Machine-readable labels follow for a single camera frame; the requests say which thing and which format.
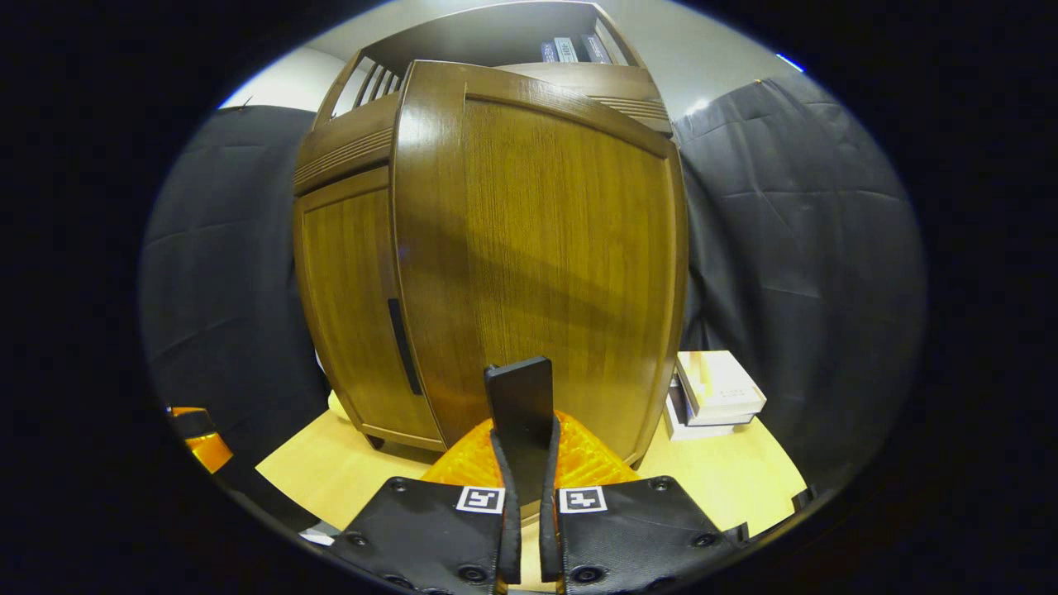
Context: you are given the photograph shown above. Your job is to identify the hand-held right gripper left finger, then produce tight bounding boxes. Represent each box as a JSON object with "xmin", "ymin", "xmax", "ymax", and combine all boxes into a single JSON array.
[{"xmin": 331, "ymin": 411, "xmax": 523, "ymax": 595}]

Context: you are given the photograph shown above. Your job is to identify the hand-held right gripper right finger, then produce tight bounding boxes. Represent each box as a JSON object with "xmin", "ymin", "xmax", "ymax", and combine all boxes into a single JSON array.
[{"xmin": 539, "ymin": 411, "xmax": 749, "ymax": 595}]

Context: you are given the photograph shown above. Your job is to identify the black door handle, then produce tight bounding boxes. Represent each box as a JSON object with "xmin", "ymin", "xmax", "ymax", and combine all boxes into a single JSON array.
[{"xmin": 484, "ymin": 356, "xmax": 555, "ymax": 497}]

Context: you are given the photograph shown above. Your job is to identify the wooden shoe cabinet door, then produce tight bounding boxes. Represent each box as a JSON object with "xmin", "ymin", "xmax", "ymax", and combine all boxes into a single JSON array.
[
  {"xmin": 295, "ymin": 165, "xmax": 447, "ymax": 451},
  {"xmin": 390, "ymin": 59, "xmax": 691, "ymax": 468}
]

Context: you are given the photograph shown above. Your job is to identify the wooden double-door shoe cabinet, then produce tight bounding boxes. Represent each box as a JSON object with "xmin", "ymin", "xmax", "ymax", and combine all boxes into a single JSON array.
[{"xmin": 292, "ymin": 0, "xmax": 674, "ymax": 451}]

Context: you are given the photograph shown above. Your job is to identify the wooden cabinet drawer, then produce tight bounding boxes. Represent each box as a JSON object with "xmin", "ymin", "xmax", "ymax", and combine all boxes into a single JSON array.
[{"xmin": 293, "ymin": 62, "xmax": 672, "ymax": 195}]

